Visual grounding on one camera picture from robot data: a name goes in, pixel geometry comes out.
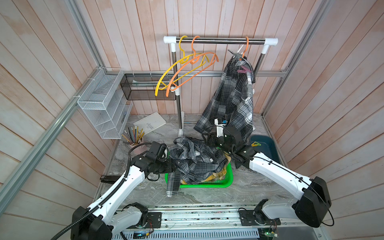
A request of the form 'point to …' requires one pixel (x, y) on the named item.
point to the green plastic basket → (226, 183)
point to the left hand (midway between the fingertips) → (171, 169)
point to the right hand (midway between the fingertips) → (205, 133)
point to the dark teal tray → (267, 147)
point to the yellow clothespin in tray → (256, 144)
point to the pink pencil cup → (133, 136)
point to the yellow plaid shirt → (219, 175)
